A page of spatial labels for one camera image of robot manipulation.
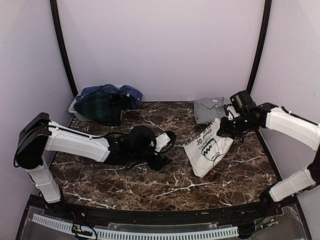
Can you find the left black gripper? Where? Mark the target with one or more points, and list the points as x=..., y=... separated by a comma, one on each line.
x=159, y=163

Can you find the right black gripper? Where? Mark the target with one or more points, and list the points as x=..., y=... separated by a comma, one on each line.
x=224, y=131

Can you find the white and green raglan shirt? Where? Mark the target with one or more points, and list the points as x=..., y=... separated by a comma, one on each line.
x=207, y=149

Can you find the dark green plaid garment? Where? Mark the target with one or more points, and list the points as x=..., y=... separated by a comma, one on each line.
x=95, y=107

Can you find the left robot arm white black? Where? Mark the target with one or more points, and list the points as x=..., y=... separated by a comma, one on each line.
x=43, y=134

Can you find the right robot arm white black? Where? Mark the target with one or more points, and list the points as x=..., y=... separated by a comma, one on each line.
x=272, y=117

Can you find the white perforated laundry basket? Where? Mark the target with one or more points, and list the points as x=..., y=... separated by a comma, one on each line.
x=72, y=110

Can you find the folded grey polo shirt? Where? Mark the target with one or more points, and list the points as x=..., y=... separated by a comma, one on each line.
x=208, y=108

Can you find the blue checkered shirt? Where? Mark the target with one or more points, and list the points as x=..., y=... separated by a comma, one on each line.
x=125, y=90

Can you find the black garment in basket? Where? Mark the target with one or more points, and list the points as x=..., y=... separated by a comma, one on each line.
x=117, y=104

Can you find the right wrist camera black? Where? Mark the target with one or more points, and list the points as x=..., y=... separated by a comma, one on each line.
x=242, y=102

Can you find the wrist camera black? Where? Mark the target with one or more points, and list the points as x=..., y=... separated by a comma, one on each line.
x=143, y=138
x=242, y=102

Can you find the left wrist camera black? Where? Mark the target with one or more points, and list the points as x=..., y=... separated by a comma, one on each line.
x=143, y=138

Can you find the right black frame post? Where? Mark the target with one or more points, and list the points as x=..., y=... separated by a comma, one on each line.
x=260, y=45

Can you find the black frame post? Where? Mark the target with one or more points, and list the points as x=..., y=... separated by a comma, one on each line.
x=260, y=45
x=62, y=46

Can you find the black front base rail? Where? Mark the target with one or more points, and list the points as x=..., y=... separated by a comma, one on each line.
x=240, y=214

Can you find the white slotted cable duct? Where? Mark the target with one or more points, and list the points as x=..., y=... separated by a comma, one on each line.
x=117, y=231

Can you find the left black frame post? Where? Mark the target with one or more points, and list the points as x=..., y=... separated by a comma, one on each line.
x=62, y=46

